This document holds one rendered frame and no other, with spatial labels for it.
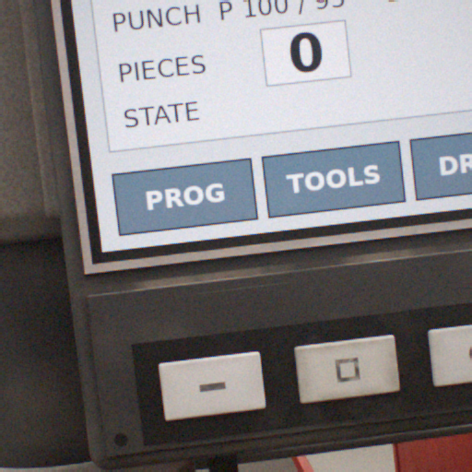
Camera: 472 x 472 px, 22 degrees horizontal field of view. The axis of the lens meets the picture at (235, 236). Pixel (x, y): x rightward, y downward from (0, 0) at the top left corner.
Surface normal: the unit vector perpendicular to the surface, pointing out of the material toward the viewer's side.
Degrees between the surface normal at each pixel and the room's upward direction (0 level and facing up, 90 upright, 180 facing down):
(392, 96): 90
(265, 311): 90
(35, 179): 90
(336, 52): 90
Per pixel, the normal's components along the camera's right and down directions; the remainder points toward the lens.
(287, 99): 0.06, 0.05
